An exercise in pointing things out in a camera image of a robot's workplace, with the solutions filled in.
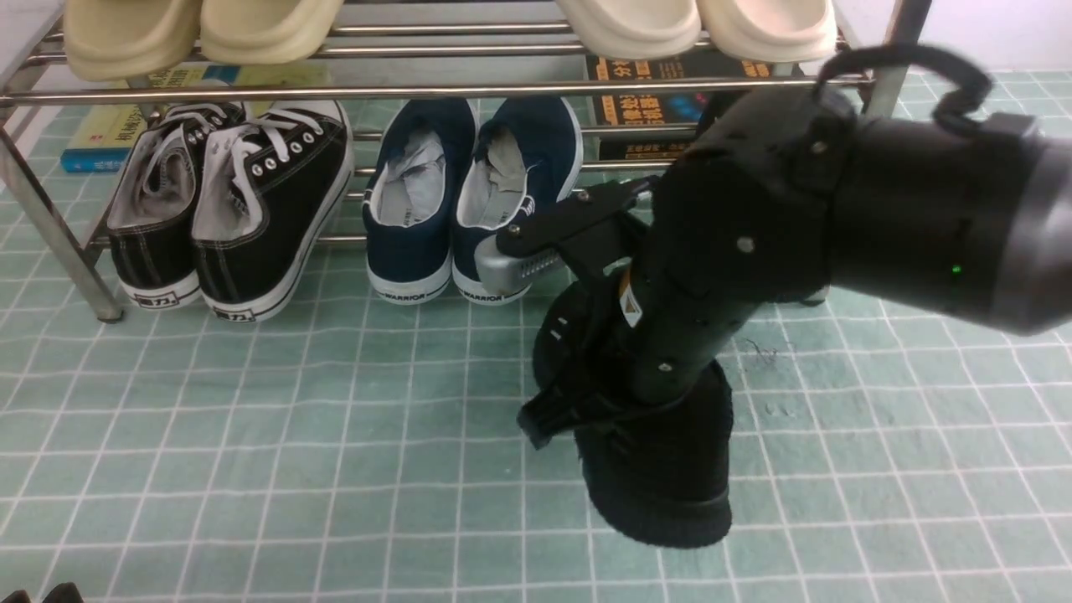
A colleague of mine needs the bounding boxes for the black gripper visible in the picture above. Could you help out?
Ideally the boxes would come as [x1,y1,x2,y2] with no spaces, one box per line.
[517,277,721,450]

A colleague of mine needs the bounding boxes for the black knit sneaker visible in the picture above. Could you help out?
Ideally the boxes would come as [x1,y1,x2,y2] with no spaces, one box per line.
[567,306,742,549]

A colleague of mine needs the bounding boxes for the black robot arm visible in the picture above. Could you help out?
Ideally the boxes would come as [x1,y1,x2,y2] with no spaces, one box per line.
[502,88,1069,447]

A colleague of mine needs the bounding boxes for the metal shoe rack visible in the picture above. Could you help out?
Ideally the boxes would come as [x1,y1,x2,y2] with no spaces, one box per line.
[3,1,933,324]

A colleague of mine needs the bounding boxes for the navy slip-on shoe right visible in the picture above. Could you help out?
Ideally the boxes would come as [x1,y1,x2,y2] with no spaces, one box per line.
[451,95,585,306]

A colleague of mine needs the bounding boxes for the navy slip-on shoe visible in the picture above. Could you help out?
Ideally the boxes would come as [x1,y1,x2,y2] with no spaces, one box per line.
[363,98,477,306]
[451,95,585,306]

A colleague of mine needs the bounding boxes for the black orange book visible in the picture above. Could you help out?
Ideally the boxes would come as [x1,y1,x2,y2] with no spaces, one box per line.
[585,49,804,162]

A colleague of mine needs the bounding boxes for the navy slip-on shoe left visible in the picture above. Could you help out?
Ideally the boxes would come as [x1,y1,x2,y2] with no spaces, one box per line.
[363,98,477,306]

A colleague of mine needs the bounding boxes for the cream slipper left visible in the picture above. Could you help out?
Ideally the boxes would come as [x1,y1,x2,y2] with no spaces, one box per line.
[555,1,702,60]

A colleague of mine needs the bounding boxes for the cream slipper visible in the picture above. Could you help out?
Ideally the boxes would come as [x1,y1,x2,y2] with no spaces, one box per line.
[696,1,838,64]
[555,1,702,60]

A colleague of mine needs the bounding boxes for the cream slipper right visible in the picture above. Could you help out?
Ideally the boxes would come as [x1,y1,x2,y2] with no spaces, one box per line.
[696,1,838,64]

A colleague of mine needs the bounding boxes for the black canvas sneaker right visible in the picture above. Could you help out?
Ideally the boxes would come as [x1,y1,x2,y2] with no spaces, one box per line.
[190,100,353,323]

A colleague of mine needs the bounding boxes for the black canvas sneaker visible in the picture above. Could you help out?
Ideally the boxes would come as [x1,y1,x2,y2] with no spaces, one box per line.
[106,102,249,312]
[190,100,353,323]

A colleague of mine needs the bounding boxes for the black canvas sneaker left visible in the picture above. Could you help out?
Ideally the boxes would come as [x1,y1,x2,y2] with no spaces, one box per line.
[106,102,249,312]

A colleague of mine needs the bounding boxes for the yellow slipper right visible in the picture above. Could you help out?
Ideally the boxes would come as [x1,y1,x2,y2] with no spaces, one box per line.
[200,1,344,65]

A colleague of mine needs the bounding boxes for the yellow slipper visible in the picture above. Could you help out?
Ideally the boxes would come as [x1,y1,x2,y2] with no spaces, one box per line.
[200,1,344,65]
[62,1,202,80]

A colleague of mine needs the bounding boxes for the yellow blue book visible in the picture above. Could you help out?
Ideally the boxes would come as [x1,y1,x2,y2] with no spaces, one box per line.
[59,64,332,174]

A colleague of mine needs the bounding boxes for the yellow slipper left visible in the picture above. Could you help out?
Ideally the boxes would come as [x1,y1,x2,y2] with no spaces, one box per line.
[62,1,202,80]

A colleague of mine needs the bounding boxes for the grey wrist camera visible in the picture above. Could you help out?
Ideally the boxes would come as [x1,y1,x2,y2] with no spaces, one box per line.
[474,235,565,296]

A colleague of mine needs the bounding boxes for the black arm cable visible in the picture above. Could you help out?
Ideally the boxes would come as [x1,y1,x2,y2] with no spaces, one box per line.
[814,42,994,135]

